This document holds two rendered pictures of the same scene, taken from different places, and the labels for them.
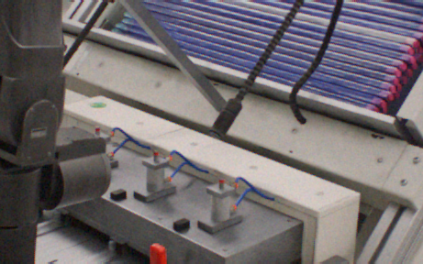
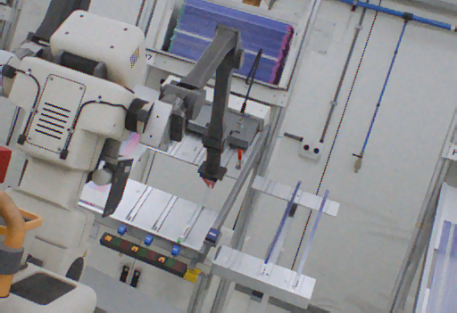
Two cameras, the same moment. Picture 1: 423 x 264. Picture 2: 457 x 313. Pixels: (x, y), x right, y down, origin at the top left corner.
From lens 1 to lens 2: 1.58 m
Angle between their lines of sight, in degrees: 33
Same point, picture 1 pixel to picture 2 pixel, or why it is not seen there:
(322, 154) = (256, 94)
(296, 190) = (254, 111)
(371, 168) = (272, 98)
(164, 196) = not seen: hidden behind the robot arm
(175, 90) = not seen: hidden behind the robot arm
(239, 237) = (247, 132)
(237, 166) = (233, 103)
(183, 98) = not seen: hidden behind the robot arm
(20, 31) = (222, 129)
